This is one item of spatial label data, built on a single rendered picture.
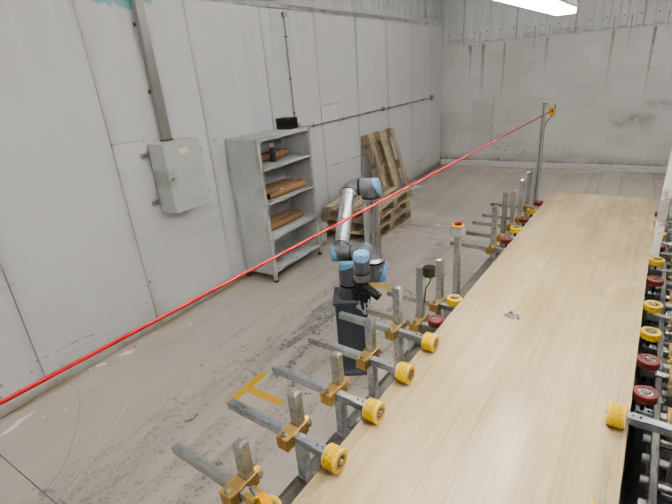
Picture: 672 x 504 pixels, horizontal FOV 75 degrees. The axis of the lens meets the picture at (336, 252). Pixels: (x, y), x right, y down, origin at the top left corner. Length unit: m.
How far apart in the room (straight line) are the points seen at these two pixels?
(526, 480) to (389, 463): 0.42
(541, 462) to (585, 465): 0.13
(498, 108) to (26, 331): 8.68
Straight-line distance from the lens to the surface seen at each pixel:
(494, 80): 9.90
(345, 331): 3.22
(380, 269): 3.02
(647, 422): 1.84
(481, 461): 1.63
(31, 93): 3.81
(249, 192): 4.70
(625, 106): 9.65
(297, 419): 1.62
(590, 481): 1.67
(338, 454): 1.52
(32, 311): 3.92
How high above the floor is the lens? 2.09
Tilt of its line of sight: 22 degrees down
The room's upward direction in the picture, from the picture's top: 5 degrees counter-clockwise
